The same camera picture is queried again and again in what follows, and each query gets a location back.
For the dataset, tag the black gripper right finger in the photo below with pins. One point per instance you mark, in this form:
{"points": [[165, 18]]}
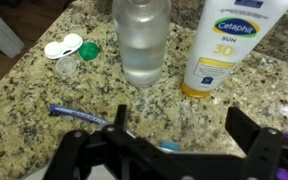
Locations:
{"points": [[262, 150]]}

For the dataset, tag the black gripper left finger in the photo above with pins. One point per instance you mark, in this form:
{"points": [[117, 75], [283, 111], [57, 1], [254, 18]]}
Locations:
{"points": [[124, 153]]}

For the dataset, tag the blue and white toothbrush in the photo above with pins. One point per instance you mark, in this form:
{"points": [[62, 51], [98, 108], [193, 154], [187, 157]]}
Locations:
{"points": [[77, 114]]}

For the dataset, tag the clear round lens cap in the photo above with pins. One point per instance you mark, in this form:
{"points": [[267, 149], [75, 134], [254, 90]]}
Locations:
{"points": [[66, 65]]}

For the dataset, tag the white Cetaphil sunscreen tube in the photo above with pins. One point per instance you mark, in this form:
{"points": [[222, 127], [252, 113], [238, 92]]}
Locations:
{"points": [[224, 50]]}

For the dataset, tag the green round lens cap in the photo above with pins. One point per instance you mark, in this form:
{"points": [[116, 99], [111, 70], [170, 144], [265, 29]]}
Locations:
{"points": [[89, 51]]}

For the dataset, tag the clear plastic liquid bottle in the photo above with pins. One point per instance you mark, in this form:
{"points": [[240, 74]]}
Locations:
{"points": [[140, 43]]}

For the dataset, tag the white contact lens case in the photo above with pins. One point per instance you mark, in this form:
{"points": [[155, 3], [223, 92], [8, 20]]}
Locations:
{"points": [[62, 46]]}

